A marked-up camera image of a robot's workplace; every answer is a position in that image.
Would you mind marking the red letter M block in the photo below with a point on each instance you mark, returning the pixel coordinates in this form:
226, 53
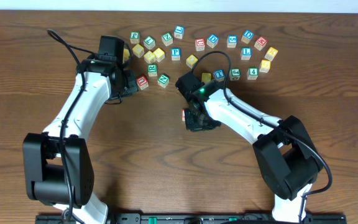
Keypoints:
260, 43

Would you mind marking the yellow block right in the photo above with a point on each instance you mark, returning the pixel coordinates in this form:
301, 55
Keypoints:
159, 54

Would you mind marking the blue letter l block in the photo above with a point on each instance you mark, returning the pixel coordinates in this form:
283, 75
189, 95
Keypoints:
246, 53
179, 32

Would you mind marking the green letter Z block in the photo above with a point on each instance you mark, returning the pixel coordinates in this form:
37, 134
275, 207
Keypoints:
167, 39

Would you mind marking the yellow letter K block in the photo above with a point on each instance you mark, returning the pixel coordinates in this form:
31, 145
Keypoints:
271, 54

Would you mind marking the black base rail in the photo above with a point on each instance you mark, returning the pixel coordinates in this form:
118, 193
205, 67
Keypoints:
136, 218

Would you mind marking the yellow block far left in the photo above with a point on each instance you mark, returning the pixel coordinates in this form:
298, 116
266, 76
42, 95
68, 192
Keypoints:
126, 55

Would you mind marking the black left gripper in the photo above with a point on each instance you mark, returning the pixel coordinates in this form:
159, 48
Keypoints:
133, 86

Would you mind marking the green number 4 block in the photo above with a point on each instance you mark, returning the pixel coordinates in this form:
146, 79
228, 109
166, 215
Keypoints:
252, 73

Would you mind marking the green letter R block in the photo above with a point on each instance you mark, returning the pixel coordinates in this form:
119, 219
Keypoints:
152, 70

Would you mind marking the green letter J block back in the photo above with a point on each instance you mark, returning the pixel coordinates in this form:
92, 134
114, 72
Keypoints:
135, 37

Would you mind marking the yellow letter o block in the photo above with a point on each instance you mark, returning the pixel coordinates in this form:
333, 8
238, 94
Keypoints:
191, 60
206, 77

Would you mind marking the blue letter L block back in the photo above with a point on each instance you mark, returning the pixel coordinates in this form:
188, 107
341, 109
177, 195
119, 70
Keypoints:
179, 32

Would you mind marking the blue letter D block right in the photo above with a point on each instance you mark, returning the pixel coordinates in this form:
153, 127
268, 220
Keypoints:
247, 36

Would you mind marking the red letter U block lower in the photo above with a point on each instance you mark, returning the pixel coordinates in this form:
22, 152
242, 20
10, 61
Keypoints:
142, 82

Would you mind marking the red letter A block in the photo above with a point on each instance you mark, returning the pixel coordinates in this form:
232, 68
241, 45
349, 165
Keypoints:
183, 114

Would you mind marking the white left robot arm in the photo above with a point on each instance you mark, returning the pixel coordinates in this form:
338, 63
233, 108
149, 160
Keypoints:
57, 164

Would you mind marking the blue letter D block left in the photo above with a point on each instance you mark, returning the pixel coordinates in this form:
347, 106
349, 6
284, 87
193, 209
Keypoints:
212, 40

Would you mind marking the yellow letter O block middle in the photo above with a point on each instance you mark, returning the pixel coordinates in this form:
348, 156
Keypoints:
191, 60

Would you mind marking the green letter j block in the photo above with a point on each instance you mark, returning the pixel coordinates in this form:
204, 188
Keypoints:
234, 74
135, 37

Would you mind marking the blue letter P block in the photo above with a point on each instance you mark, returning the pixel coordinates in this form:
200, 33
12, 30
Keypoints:
176, 54

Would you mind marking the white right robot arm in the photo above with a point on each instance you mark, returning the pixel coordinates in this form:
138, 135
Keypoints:
287, 159

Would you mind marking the blue letter d block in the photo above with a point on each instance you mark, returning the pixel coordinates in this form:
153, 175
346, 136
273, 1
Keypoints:
247, 36
212, 40

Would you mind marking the blue number 5 block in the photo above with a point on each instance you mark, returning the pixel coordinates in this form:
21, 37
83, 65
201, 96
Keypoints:
231, 41

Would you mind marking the yellow letter O block front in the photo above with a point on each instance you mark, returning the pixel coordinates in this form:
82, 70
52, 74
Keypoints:
206, 77

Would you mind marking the yellow block lower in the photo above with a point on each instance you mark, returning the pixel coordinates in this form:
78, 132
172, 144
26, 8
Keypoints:
149, 57

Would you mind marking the yellow block upper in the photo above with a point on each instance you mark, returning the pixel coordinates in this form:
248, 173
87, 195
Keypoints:
138, 50

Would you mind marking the green number 7 block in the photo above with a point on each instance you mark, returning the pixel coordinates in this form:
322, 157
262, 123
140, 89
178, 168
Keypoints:
149, 42

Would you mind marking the blue letter T block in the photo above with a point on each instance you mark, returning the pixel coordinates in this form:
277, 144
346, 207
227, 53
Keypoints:
219, 75

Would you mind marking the yellow letter G block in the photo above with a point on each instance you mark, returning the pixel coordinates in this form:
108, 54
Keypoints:
264, 66

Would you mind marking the green letter N block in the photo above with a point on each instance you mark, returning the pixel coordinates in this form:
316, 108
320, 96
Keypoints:
163, 80

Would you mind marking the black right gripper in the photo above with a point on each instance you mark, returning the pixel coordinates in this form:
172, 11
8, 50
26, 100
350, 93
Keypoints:
191, 124

